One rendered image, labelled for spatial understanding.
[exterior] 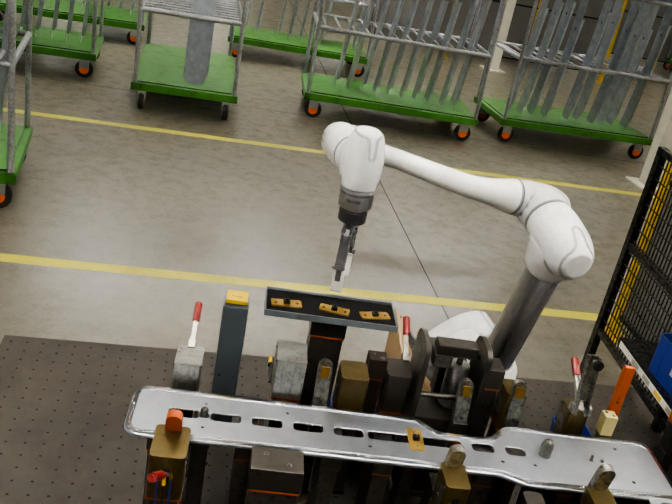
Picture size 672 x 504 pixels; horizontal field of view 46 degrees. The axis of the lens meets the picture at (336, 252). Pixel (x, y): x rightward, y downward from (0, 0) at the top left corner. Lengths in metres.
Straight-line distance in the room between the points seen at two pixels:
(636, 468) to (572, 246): 0.60
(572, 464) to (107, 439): 1.27
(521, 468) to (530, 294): 0.49
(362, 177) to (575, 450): 0.90
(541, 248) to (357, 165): 0.55
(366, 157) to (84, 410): 1.14
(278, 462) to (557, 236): 0.92
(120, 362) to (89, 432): 0.37
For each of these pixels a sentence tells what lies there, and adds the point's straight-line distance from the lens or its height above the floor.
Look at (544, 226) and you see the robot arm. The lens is 2.18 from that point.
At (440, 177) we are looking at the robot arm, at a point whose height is 1.56.
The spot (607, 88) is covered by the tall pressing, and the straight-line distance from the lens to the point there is 9.88.
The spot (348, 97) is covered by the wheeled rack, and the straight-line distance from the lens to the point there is 8.56.
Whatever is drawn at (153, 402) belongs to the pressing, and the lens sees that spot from 2.03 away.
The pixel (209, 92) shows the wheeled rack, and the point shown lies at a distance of 7.84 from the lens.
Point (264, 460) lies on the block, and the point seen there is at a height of 1.03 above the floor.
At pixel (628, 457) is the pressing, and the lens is 2.29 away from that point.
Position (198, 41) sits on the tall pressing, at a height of 0.70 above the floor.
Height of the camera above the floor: 2.20
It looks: 24 degrees down
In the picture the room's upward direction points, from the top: 11 degrees clockwise
